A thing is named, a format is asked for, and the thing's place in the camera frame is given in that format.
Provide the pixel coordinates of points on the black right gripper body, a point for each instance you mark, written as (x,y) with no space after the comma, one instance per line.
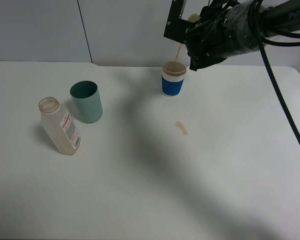
(214,38)

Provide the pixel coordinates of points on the pale green plastic cup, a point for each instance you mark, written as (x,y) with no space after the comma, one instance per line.
(193,18)

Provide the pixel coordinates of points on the clear plastic drink bottle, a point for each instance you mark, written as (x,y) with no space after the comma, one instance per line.
(59,125)

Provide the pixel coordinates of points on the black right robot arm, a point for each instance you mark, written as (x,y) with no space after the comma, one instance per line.
(256,24)

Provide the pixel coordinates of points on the blue sleeved paper cup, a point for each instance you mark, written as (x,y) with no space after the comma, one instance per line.
(173,73)

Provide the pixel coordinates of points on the brown spilled drink stain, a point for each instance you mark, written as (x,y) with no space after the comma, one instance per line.
(182,128)

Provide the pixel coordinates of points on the teal plastic cup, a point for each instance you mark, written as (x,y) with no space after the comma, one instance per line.
(86,97)

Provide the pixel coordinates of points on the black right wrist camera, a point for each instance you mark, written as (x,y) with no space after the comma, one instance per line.
(176,27)

